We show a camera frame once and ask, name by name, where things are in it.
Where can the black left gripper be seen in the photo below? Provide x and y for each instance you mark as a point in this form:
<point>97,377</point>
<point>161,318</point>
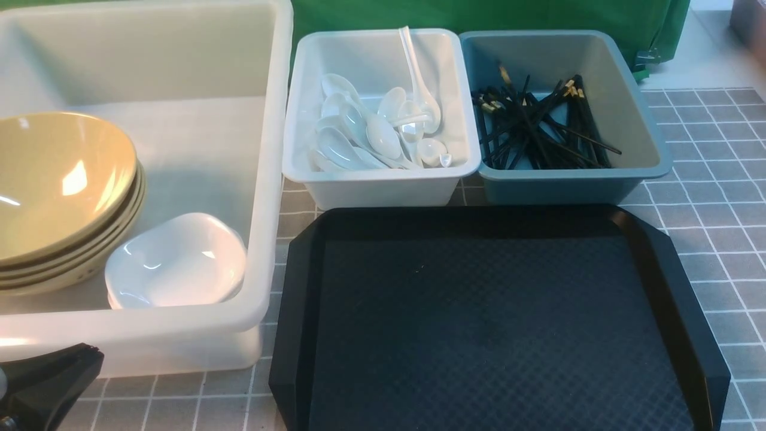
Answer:
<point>38,392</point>

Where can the white square dish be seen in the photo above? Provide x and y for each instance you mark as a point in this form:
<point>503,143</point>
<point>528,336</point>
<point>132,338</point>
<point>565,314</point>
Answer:
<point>172,295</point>
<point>191,278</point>
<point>185,233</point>

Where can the yellow noodle bowl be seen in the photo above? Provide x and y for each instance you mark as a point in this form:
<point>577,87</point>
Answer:
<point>63,174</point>

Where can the white ceramic soup spoon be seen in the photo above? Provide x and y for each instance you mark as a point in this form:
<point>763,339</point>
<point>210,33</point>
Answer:
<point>422,96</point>

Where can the black chopstick gold band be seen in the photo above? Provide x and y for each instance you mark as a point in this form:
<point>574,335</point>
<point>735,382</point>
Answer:
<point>539,154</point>

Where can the bottom stacked yellow bowl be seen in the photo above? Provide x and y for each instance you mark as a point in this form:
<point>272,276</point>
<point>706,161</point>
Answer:
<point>93,260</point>

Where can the stacked yellow bowl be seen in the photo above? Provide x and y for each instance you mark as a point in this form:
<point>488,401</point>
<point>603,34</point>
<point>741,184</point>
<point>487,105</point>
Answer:
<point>79,260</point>
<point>93,260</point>

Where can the top stacked yellow bowl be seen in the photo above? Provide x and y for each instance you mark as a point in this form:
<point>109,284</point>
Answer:
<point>79,260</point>

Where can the white square dish in tub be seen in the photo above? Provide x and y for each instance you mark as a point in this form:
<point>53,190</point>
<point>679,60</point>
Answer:
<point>172,295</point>

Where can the large translucent white tub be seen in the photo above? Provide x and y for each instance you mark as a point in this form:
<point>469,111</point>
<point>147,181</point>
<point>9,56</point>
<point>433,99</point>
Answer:
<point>200,87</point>

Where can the white spoon in bin front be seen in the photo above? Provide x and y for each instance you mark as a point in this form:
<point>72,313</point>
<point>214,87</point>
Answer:
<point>336,147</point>

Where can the white plastic spoon bin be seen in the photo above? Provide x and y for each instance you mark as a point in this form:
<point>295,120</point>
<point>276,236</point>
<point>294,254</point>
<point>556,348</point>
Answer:
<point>338,76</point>

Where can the small white spoon in bin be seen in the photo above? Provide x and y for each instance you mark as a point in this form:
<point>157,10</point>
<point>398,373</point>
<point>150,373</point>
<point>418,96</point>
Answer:
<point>433,153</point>

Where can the black plastic serving tray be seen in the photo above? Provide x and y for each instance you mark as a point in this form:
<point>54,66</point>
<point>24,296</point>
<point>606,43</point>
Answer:
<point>565,317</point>

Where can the blue-grey plastic chopstick bin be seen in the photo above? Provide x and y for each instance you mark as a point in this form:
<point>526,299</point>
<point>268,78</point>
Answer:
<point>541,64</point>

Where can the long black chopstick in bin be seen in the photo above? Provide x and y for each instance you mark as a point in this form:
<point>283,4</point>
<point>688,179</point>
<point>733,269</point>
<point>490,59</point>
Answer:
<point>558,126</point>

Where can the grey checkered table mat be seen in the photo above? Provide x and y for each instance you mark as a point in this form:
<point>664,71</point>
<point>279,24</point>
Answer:
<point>711,205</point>

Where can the green cloth backdrop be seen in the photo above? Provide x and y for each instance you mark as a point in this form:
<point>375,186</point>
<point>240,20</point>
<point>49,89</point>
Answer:
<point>646,32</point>

